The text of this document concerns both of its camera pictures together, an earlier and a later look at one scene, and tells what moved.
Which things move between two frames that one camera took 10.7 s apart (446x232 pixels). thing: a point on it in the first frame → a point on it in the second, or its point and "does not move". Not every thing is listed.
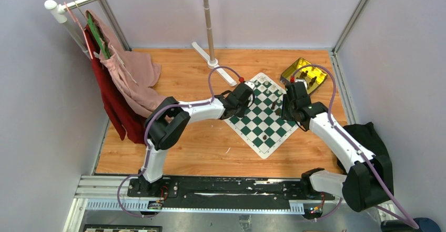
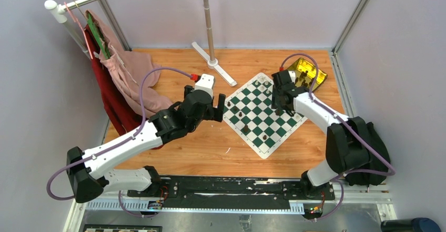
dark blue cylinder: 425,224 does not move
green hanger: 100,36 does not move
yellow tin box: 312,76 does not move
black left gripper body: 241,109 → 209,115
